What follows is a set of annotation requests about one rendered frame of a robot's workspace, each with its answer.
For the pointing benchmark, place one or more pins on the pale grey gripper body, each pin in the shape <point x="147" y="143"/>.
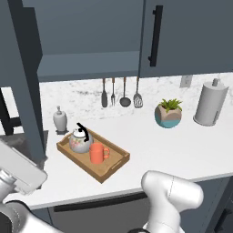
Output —
<point x="21" y="170"/>

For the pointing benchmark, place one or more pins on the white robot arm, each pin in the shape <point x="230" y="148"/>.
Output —
<point x="171" y="194"/>

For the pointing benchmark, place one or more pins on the orange mug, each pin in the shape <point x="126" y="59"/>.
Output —
<point x="96" y="154"/>

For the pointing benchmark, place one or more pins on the wooden tray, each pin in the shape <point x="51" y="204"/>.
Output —
<point x="106" y="170"/>

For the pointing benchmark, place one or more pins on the dark blue cabinet door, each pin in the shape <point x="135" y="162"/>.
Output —
<point x="22" y="75"/>
<point x="194" y="36"/>

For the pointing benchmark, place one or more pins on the dark blue base cabinet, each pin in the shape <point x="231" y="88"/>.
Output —
<point x="214" y="203"/>

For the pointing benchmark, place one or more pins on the grey soap dispenser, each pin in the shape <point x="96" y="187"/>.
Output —
<point x="60" y="119"/>

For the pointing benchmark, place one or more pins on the grey dishwasher front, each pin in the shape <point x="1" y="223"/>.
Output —
<point x="100" y="218"/>

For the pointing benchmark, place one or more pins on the hanging dark turner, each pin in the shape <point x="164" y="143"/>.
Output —
<point x="104" y="98"/>

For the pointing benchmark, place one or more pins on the hanging metal fork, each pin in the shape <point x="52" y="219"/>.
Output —
<point x="113" y="97"/>

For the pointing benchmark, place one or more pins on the hanging dark ladle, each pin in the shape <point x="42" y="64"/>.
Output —
<point x="124" y="101"/>

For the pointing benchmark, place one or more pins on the hanging slotted metal spatula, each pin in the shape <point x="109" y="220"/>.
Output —
<point x="138" y="101"/>

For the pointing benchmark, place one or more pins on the green plant in teal pot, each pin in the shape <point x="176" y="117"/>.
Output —
<point x="167" y="116"/>

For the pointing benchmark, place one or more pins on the grey paper towel holder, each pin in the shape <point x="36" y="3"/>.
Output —
<point x="210" y="103"/>

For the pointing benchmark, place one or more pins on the dark blue wall cabinet body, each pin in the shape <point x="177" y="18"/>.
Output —
<point x="91" y="33"/>

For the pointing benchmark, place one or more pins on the grey wall outlet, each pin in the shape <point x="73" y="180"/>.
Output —
<point x="186" y="81"/>

